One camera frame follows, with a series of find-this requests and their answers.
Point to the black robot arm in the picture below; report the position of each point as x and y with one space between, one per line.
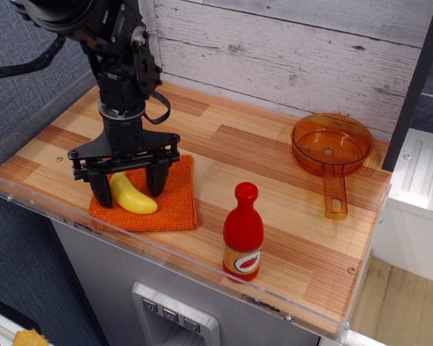
116 43

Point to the orange transparent toy pan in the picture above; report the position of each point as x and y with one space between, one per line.
331 146

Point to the white black device bottom left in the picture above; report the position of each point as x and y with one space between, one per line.
13 321

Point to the yellow object bottom left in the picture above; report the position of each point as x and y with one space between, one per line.
29 338

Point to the white toy sink unit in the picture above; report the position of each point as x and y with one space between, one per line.
403 237

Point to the grey toy fridge cabinet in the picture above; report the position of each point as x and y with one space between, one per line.
142 299

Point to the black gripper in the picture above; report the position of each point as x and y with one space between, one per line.
124 145

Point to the dark grey right post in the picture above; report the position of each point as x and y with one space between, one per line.
416 86

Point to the orange knitted cloth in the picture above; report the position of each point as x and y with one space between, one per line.
176 205

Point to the yellow toy banana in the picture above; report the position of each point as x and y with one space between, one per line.
128 197

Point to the clear acrylic table guard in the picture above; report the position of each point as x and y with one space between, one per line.
64 269

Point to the red toy sauce bottle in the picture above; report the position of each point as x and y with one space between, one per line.
243 234

